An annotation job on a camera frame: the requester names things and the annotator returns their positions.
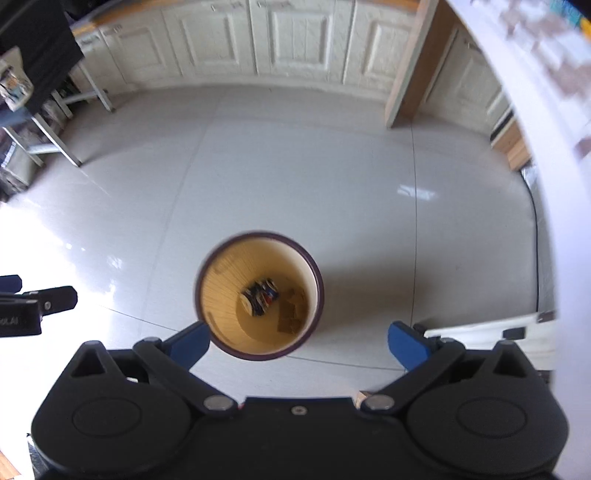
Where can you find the brown cardboard piece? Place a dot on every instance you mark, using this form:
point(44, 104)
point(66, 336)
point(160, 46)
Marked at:
point(292, 311)

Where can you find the wooden upright panel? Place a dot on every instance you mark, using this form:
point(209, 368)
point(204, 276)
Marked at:
point(415, 60)

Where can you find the white cabinet row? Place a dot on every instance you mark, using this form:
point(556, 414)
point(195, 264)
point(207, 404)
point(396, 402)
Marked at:
point(295, 41)

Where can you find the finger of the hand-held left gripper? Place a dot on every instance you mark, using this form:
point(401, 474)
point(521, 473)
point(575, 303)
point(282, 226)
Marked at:
point(9, 284)
point(55, 300)

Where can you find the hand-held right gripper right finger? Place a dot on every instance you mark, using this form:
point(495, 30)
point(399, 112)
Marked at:
point(407, 344)

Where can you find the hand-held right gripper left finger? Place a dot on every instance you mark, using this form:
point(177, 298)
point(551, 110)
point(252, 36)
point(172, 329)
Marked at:
point(190, 345)

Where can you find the black table with white legs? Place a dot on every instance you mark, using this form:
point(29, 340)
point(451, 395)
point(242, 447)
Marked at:
point(51, 138)

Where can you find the black cloth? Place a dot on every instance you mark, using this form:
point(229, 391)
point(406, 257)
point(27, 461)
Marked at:
point(41, 41)

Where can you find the brown white checkered tablecloth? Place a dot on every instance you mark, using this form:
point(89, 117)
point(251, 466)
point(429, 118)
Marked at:
point(545, 55)

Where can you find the white side cabinet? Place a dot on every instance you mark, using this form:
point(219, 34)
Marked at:
point(466, 78)

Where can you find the white power strip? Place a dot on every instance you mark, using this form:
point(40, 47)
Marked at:
point(471, 331)

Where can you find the printed white mug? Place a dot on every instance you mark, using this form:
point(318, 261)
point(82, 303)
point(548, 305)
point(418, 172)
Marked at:
point(16, 78)

